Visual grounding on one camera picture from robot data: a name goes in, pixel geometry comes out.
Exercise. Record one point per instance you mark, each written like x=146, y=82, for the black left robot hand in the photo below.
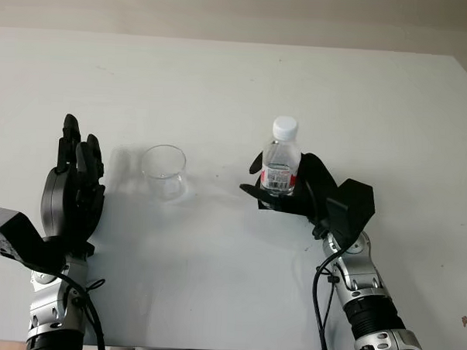
x=61, y=202

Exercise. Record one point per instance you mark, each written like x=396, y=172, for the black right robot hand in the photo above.
x=314, y=186

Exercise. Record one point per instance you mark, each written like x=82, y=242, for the clear plastic water bottle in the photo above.
x=280, y=161

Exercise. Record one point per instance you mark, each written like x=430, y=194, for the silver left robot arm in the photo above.
x=53, y=314

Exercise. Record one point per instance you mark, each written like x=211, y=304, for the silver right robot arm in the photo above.
x=371, y=305

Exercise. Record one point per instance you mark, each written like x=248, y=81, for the clear glass cup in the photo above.
x=164, y=172

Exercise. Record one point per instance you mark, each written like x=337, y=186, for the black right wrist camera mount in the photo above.
x=352, y=207

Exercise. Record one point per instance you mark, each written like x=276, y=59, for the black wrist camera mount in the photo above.
x=10, y=231
x=352, y=207

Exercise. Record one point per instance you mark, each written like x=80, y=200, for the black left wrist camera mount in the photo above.
x=10, y=231

